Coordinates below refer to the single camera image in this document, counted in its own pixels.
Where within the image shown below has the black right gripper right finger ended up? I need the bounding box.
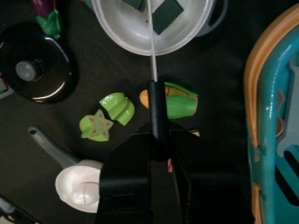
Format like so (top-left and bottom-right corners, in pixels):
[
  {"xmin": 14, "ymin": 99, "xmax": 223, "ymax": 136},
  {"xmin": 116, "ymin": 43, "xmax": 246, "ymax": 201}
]
[{"xmin": 167, "ymin": 121, "xmax": 194, "ymax": 224}]

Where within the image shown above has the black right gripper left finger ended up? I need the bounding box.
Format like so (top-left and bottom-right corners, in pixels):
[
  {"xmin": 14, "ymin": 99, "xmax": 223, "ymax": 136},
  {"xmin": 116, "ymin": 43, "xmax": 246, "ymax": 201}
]
[{"xmin": 95, "ymin": 124, "xmax": 155, "ymax": 224}]

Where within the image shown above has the toy cleaver with black handle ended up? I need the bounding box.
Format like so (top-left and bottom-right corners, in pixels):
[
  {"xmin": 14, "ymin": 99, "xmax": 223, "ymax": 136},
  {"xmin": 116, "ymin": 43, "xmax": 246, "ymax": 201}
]
[{"xmin": 144, "ymin": 0, "xmax": 172, "ymax": 161}]

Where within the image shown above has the black pot lid grey knob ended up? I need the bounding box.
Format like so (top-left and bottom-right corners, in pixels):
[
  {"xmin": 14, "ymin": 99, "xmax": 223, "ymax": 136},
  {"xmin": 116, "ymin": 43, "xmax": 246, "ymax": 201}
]
[{"xmin": 0, "ymin": 23, "xmax": 79, "ymax": 104}]

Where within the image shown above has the white toy pot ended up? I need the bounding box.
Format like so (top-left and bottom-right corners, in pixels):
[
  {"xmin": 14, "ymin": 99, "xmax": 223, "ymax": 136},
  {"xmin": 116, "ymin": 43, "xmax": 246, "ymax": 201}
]
[{"xmin": 90, "ymin": 0, "xmax": 230, "ymax": 57}]

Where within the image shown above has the green starfruit slice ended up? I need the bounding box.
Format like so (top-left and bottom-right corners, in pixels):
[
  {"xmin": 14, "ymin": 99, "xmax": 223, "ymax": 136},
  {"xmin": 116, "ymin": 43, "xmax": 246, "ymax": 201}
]
[{"xmin": 79, "ymin": 108, "xmax": 115, "ymax": 143}]

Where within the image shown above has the green starfruit chunk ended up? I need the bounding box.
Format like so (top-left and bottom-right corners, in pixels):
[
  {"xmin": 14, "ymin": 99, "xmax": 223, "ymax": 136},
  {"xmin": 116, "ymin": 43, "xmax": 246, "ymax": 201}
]
[{"xmin": 98, "ymin": 92, "xmax": 136, "ymax": 127}]

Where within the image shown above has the toy corn with green husk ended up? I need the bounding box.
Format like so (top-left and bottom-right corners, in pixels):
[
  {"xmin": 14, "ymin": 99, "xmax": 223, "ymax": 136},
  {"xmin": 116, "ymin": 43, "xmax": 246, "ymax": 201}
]
[{"xmin": 139, "ymin": 81, "xmax": 200, "ymax": 120}]

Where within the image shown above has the teal basket with orange rim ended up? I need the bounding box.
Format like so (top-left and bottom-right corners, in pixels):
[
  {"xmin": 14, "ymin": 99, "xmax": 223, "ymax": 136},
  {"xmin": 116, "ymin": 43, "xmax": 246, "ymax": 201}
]
[{"xmin": 243, "ymin": 3, "xmax": 299, "ymax": 224}]

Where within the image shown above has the dark green toy block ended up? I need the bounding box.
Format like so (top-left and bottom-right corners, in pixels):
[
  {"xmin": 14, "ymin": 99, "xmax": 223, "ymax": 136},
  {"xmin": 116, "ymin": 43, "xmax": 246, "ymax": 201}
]
[{"xmin": 150, "ymin": 0, "xmax": 184, "ymax": 36}]

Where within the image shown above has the purple toy eggplant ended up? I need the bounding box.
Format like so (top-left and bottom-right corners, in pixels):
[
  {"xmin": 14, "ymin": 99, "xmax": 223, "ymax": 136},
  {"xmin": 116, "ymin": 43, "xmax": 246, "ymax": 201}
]
[{"xmin": 30, "ymin": 0, "xmax": 63, "ymax": 40}]

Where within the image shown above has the white saucepan with grey handle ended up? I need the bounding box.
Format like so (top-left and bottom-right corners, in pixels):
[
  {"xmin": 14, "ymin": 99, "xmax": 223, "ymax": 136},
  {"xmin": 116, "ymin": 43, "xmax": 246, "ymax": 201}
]
[{"xmin": 27, "ymin": 125, "xmax": 104, "ymax": 214}]

